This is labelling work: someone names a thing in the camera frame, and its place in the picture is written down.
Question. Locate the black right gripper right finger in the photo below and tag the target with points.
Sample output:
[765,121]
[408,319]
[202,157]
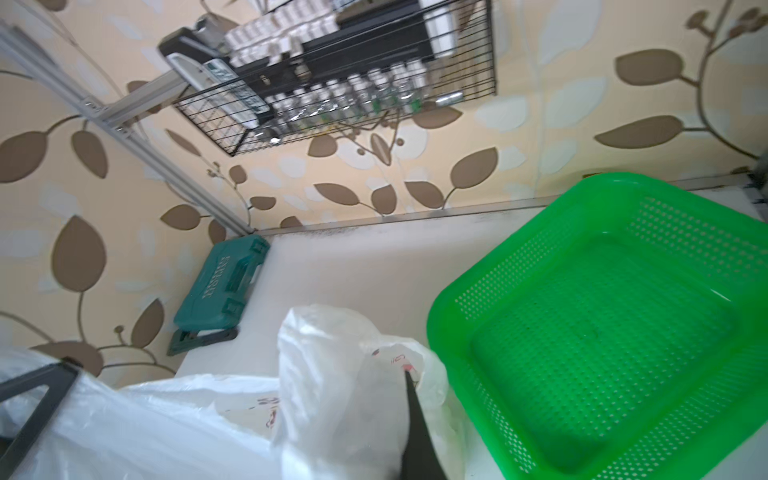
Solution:
[419,459]

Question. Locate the green plastic basket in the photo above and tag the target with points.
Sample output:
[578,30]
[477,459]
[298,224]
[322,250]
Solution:
[619,334]

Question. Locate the white printed plastic bag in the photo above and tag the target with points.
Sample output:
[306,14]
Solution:
[337,409]

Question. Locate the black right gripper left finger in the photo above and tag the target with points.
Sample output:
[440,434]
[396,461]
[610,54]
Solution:
[52,383]

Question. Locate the black wire basket back wall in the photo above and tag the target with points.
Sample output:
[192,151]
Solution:
[378,97]

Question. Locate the green plastic tool case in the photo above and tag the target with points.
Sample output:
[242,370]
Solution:
[218,296]

